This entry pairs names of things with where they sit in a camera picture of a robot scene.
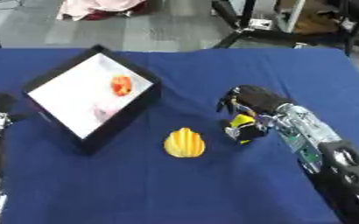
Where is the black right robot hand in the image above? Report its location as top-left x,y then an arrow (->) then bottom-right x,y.
215,84 -> 295,145

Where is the pale pink toy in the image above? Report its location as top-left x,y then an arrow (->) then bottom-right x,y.
90,101 -> 124,123

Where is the black metal stand frame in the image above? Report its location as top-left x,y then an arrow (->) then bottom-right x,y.
210,0 -> 359,56

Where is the black box with white inside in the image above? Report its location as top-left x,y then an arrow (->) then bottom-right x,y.
21,44 -> 163,156

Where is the pink cloth bundle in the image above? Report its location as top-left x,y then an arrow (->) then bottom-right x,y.
55,0 -> 149,22

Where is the orange red toy fruit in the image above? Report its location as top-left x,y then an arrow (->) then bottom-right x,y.
109,74 -> 134,97

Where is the yellow shell-shaped toy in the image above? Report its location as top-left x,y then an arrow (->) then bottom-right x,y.
162,127 -> 208,158

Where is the yellow and black toy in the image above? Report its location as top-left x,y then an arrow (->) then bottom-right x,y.
227,113 -> 258,145

